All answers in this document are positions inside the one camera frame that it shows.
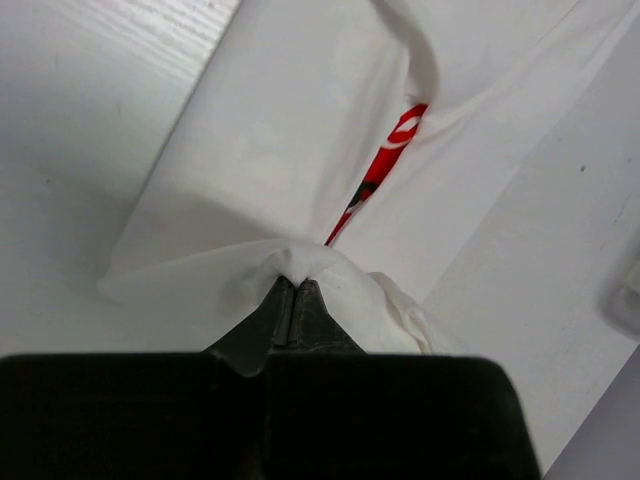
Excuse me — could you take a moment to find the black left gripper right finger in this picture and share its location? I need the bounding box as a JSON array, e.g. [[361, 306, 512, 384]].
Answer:
[[264, 280, 541, 479]]

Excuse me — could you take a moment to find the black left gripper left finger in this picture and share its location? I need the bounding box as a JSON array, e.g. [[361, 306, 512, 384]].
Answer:
[[1, 278, 295, 479]]

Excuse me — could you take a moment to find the white Coca-Cola t-shirt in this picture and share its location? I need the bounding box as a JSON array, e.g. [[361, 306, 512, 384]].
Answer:
[[98, 1, 639, 354]]

